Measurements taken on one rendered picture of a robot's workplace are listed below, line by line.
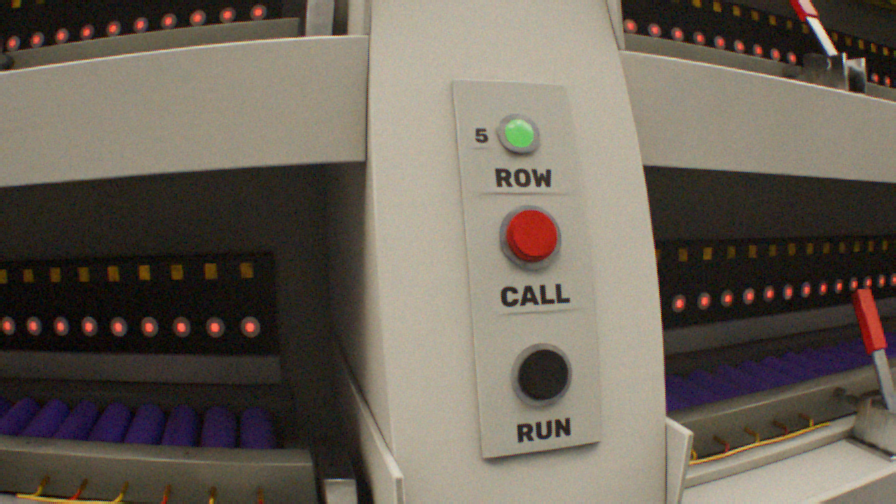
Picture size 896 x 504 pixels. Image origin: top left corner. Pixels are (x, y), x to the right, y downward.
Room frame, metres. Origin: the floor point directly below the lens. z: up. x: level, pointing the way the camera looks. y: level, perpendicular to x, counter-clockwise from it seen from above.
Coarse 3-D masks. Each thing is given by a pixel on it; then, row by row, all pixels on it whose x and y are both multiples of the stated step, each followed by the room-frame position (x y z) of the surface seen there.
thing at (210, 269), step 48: (0, 288) 0.34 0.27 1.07; (48, 288) 0.35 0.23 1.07; (96, 288) 0.36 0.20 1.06; (144, 288) 0.36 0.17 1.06; (192, 288) 0.37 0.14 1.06; (240, 288) 0.38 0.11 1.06; (0, 336) 0.35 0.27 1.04; (48, 336) 0.35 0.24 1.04; (96, 336) 0.36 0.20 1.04; (144, 336) 0.37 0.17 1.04; (192, 336) 0.38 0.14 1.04; (240, 336) 0.38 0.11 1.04
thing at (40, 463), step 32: (0, 448) 0.25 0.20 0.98; (32, 448) 0.26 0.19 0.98; (64, 448) 0.26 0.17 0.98; (96, 448) 0.27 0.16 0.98; (128, 448) 0.28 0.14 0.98; (160, 448) 0.28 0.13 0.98; (192, 448) 0.29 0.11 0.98; (224, 448) 0.29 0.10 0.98; (0, 480) 0.26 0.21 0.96; (32, 480) 0.26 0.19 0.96; (64, 480) 0.26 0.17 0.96; (96, 480) 0.27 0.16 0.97; (128, 480) 0.27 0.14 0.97; (160, 480) 0.27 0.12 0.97; (192, 480) 0.28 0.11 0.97; (224, 480) 0.28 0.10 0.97; (256, 480) 0.28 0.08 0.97; (288, 480) 0.29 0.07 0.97
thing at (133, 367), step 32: (0, 352) 0.34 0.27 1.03; (32, 352) 0.35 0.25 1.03; (64, 352) 0.36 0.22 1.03; (96, 352) 0.36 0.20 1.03; (128, 352) 0.37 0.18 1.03; (224, 384) 0.38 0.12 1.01; (256, 384) 0.39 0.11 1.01; (352, 384) 0.31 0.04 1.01; (352, 416) 0.32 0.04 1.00; (288, 448) 0.37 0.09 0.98; (320, 448) 0.29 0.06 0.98; (352, 448) 0.33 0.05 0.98; (384, 448) 0.24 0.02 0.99; (320, 480) 0.29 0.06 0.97; (352, 480) 0.26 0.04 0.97; (384, 480) 0.23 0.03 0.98
